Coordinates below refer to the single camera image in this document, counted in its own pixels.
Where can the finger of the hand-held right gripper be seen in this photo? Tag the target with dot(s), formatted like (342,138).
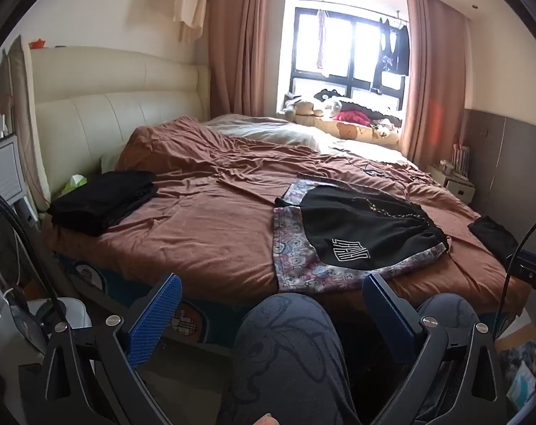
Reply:
(527,265)

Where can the white round stool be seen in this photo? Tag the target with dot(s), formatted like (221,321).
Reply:
(64,310)

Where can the black knit pants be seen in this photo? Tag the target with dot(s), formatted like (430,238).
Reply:
(361,225)

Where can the person's right leg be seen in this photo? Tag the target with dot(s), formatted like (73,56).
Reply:
(449,312)

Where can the white plush toy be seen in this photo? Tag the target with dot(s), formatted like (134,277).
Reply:
(334,104)

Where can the white hanging garment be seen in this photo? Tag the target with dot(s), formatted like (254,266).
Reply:
(190,0)

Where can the blue cartoon bed sheet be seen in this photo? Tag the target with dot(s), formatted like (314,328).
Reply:
(95,274)

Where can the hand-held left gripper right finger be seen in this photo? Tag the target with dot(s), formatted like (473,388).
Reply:
(392,314)

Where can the pink hanging garment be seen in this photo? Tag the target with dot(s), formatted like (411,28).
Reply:
(321,37)

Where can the dark hanging clothes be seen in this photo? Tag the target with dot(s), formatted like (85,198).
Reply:
(392,53)

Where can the folded black clothes stack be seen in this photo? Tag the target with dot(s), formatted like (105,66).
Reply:
(104,199)

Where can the beige duvet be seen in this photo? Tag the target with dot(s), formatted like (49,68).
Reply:
(268,133)

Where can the brown blanket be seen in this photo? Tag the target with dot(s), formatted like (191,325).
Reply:
(206,230)

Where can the white nightstand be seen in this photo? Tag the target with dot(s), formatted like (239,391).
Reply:
(454,186)

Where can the white louvered cabinet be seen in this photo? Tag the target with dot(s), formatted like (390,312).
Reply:
(4,168)

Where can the person's left leg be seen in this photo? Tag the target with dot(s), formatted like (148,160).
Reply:
(285,354)

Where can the beige padded panel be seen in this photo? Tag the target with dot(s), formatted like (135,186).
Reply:
(24,119)

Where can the red cloth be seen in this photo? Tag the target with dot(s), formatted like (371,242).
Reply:
(352,117)

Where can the small black cloth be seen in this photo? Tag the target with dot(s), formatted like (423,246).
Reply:
(493,237)

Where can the green tissue pack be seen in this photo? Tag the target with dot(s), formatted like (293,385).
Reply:
(74,183)

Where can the person's leg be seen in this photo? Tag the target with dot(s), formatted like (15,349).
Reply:
(285,354)
(449,312)

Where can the bear print pillow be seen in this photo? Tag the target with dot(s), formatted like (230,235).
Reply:
(356,132)

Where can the beige plush toy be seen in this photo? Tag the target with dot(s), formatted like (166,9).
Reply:
(301,106)

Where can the cream leather headboard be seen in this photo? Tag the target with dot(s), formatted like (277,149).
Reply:
(117,102)

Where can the patterned print cloth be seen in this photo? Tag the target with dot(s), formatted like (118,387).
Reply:
(294,270)

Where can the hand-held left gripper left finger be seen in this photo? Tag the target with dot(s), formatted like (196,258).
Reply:
(157,318)

